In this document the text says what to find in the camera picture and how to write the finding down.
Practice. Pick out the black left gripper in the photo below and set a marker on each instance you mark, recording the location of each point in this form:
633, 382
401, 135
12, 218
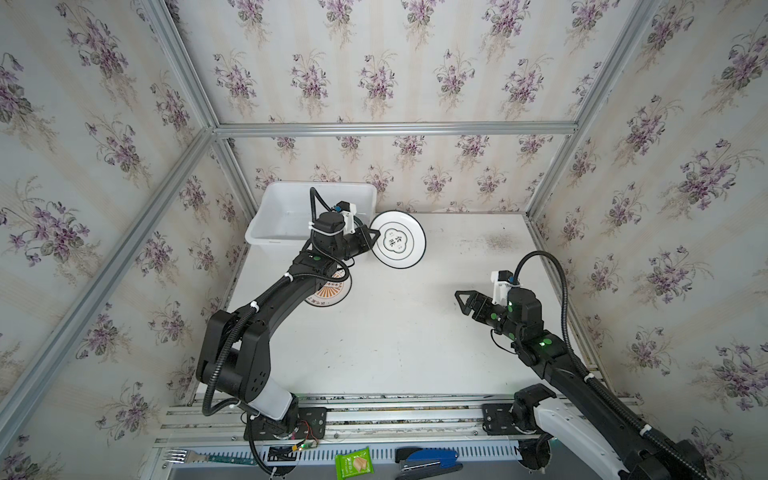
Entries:
363, 237

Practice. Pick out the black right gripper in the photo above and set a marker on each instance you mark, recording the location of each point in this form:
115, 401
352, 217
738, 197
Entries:
485, 307

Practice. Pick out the white plate black flower outline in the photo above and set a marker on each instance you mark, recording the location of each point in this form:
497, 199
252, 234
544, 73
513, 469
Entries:
402, 241

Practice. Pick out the white plate orange fan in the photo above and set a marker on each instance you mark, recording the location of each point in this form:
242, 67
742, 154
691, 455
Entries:
331, 293

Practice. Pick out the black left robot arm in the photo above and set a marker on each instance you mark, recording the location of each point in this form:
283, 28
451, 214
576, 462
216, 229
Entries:
235, 358

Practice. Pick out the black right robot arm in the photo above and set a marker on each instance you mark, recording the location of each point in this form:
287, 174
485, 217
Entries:
570, 404

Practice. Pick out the white plastic bin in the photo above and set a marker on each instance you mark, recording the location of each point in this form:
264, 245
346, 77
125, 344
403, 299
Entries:
281, 225

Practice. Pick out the blue black stapler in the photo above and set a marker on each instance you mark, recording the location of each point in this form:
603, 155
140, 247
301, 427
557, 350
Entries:
423, 463

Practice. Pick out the green snack packet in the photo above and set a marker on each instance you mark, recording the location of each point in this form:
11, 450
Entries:
353, 464

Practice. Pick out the green circuit board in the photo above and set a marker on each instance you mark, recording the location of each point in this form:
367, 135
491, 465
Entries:
224, 459

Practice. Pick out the metal fork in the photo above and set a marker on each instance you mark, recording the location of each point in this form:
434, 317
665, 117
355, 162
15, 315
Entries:
182, 456

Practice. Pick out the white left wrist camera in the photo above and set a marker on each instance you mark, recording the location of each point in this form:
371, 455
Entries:
348, 212

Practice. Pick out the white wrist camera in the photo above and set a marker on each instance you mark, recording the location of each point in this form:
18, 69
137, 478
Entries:
503, 281
348, 212

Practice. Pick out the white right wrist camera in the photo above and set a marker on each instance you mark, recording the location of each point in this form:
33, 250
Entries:
503, 281

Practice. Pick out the aluminium frame top bar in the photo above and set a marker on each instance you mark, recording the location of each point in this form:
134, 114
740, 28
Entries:
370, 129

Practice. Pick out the aluminium rail base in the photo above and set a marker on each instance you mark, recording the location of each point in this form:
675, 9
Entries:
330, 425

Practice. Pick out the aluminium frame post left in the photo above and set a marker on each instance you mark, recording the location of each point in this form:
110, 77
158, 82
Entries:
199, 105

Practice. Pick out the aluminium frame post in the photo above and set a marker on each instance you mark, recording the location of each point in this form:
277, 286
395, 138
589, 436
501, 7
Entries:
618, 58
199, 105

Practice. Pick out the aluminium frame post right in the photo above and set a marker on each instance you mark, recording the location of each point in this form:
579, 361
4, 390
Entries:
618, 58

